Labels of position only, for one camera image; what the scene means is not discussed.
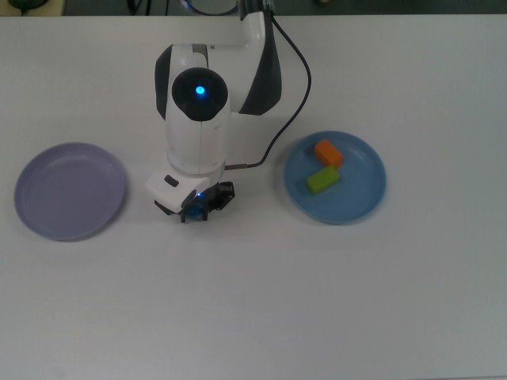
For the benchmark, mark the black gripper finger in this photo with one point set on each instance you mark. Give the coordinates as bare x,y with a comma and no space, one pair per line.
183,217
222,194

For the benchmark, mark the blue short block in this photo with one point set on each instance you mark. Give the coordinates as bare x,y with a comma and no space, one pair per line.
194,213

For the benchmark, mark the green rectangular block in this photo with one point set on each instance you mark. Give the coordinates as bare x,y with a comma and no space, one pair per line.
322,180

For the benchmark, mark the orange rectangular block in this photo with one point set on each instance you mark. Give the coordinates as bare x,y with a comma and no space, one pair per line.
328,152

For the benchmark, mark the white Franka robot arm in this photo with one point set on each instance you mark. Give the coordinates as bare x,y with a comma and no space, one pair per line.
198,134

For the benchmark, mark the purple plate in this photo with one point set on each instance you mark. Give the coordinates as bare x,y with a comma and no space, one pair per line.
71,192

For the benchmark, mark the blue plate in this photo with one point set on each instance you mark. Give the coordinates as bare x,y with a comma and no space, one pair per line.
356,198

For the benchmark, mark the beige wooden desk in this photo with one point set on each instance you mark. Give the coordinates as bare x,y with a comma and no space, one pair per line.
55,8

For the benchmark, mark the black round device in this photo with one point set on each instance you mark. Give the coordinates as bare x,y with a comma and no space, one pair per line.
27,4

